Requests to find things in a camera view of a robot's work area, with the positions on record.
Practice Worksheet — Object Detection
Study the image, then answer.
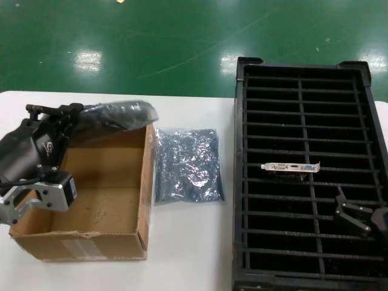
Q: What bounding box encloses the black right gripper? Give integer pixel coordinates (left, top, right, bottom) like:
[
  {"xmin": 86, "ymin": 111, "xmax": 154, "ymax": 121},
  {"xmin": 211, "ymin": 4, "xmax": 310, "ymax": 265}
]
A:
[{"xmin": 333, "ymin": 185, "xmax": 388, "ymax": 240}]

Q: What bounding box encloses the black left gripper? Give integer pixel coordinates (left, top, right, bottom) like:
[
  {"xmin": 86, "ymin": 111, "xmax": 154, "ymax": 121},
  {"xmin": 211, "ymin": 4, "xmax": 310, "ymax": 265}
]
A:
[{"xmin": 0, "ymin": 102, "xmax": 84, "ymax": 192}]

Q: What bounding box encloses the silver antistatic bag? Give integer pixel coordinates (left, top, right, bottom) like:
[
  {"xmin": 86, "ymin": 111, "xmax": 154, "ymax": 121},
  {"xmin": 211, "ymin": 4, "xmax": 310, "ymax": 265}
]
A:
[
  {"xmin": 72, "ymin": 99, "xmax": 160, "ymax": 137},
  {"xmin": 153, "ymin": 127, "xmax": 227, "ymax": 207}
]

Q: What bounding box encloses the brown cardboard box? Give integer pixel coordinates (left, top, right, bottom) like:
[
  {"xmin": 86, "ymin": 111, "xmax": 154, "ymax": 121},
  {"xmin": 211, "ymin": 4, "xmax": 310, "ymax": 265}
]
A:
[{"xmin": 8, "ymin": 121, "xmax": 157, "ymax": 262}]

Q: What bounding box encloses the black slotted container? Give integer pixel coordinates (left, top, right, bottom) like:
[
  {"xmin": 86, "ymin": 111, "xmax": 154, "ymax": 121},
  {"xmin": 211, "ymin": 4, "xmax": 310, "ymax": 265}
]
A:
[{"xmin": 232, "ymin": 56, "xmax": 388, "ymax": 291}]

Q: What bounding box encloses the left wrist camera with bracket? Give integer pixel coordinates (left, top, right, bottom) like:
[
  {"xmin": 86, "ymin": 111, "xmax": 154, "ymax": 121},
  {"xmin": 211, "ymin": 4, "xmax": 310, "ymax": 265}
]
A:
[{"xmin": 0, "ymin": 165, "xmax": 78, "ymax": 228}]

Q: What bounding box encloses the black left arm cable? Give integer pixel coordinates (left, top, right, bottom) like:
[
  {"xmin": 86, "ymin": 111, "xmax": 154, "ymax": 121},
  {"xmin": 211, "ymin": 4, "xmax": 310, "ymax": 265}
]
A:
[{"xmin": 0, "ymin": 169, "xmax": 58, "ymax": 190}]

